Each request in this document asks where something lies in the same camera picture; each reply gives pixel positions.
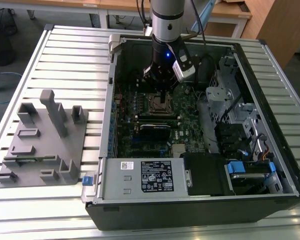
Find CPU socket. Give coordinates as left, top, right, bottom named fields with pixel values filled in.
left=146, top=92, right=180, bottom=116

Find blue floor cable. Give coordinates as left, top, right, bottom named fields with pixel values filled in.
left=0, top=71, right=23, bottom=105

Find grey case latch handle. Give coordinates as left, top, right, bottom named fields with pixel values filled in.
left=107, top=34, right=122, bottom=55

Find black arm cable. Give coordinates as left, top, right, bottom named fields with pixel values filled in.
left=189, top=0, right=208, bottom=50

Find wooden cabinet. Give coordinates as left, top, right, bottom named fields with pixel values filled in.
left=241, top=0, right=300, bottom=70

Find thick black cable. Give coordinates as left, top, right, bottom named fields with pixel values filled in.
left=194, top=53, right=218, bottom=87

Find green motherboard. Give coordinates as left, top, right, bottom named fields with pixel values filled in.
left=112, top=82, right=211, bottom=159

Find thin black cable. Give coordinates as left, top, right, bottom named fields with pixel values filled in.
left=219, top=91, right=242, bottom=123

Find orange yellow power wires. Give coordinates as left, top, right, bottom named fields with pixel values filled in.
left=258, top=147, right=275, bottom=163

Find black graphics card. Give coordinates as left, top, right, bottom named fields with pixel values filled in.
left=139, top=123, right=171, bottom=148

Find black plastic drive bracket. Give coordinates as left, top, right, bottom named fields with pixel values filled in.
left=214, top=122, right=250, bottom=161

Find grey parts rack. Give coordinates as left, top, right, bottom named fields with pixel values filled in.
left=0, top=89, right=90, bottom=189

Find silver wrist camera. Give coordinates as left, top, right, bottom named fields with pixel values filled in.
left=171, top=47, right=197, bottom=84

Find black mesh basket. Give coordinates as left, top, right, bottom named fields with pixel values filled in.
left=0, top=6, right=19, bottom=37

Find silver CPU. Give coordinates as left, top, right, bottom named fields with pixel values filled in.
left=152, top=96, right=171, bottom=110

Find black PC case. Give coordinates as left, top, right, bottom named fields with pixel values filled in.
left=80, top=33, right=300, bottom=231

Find metal drive cage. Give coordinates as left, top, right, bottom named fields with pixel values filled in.
left=205, top=48, right=263, bottom=157

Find silver chipset heatsink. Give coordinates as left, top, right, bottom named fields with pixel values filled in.
left=171, top=143, right=186, bottom=154

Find pale blue teach pendant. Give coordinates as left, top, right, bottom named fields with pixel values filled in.
left=191, top=0, right=217, bottom=31

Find black round bin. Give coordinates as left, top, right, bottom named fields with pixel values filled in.
left=0, top=34, right=17, bottom=67

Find blue disk carrier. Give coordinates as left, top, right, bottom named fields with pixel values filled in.
left=226, top=161, right=276, bottom=176

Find metal locking lever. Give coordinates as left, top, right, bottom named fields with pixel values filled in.
left=147, top=92, right=176, bottom=113

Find green RAM stick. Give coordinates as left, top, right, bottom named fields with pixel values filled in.
left=4, top=155, right=56, bottom=163

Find grey power supply unit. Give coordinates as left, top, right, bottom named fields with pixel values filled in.
left=96, top=157, right=191, bottom=201

